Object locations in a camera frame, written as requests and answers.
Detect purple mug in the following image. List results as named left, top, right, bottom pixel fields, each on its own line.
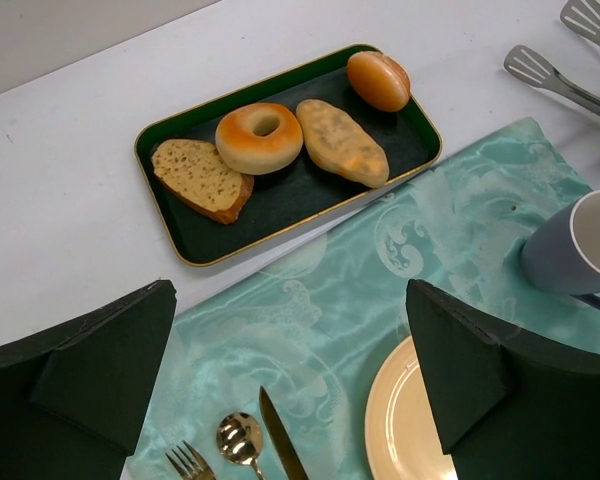
left=520, top=190, right=600, bottom=311

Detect metal tongs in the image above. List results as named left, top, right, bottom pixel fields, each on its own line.
left=503, top=1, right=600, bottom=118

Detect yellow plate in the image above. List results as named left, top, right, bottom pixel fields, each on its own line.
left=364, top=338, right=457, bottom=480

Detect bagel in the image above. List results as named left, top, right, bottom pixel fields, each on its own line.
left=215, top=102, right=304, bottom=175

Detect gold knife green handle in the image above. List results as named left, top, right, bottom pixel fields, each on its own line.
left=259, top=386, right=309, bottom=480

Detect teal patterned placemat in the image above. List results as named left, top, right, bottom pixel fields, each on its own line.
left=127, top=118, right=600, bottom=479

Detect round bun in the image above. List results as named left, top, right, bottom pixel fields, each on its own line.
left=347, top=51, right=411, bottom=112

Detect bread slice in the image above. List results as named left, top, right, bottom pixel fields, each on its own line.
left=151, top=139, right=255, bottom=225

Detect oblong bread roll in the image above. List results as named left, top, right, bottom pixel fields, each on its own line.
left=296, top=99, right=389, bottom=188

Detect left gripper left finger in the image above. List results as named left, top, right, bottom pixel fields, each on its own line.
left=0, top=280, right=176, bottom=479

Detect dark green serving tray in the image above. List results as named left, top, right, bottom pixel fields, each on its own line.
left=134, top=44, right=442, bottom=267

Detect gold spoon green handle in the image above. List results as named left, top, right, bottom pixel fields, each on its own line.
left=216, top=412, right=265, bottom=480

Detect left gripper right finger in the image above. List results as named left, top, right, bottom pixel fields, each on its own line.
left=406, top=280, right=600, bottom=479

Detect gold fork green handle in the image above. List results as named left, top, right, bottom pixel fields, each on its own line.
left=165, top=440, right=216, bottom=480

